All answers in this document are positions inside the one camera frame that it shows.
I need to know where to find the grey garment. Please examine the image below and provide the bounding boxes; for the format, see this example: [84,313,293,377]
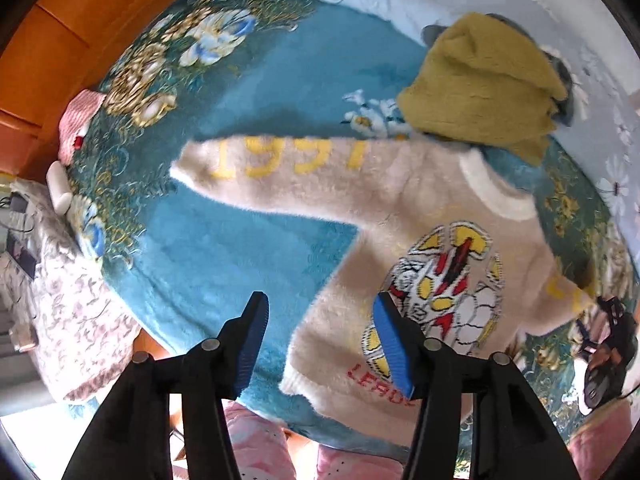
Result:
[421,12,577,129]

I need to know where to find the pale floral quilt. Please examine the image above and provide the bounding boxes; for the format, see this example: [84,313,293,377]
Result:
[0,177,144,404]

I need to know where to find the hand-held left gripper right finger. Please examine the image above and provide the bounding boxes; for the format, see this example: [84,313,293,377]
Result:
[372,290,596,480]

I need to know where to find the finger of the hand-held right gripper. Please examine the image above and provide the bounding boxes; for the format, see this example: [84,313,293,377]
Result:
[596,296,626,328]

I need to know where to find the white plastic bottle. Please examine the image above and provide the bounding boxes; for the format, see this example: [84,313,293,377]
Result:
[46,161,74,214]

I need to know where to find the orange wooden headboard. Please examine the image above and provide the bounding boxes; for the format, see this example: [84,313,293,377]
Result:
[0,0,211,177]

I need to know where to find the beige fuzzy printed sweater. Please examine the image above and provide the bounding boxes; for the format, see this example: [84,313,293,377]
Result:
[170,135,601,421]

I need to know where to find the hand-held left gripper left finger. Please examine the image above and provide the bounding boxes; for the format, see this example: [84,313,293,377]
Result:
[62,291,270,480]

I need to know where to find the dark flat device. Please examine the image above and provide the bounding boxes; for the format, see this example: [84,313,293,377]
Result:
[5,237,38,279]

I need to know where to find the pink checked cloth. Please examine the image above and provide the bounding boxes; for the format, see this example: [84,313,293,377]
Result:
[57,89,108,163]

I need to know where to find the teal floral blanket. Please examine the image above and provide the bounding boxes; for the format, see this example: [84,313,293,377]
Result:
[65,0,640,461]

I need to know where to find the pink patterned cloth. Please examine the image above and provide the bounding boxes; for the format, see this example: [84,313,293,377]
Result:
[170,400,638,480]

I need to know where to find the mustard yellow fuzzy garment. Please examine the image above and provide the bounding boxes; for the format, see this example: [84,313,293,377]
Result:
[397,12,569,167]

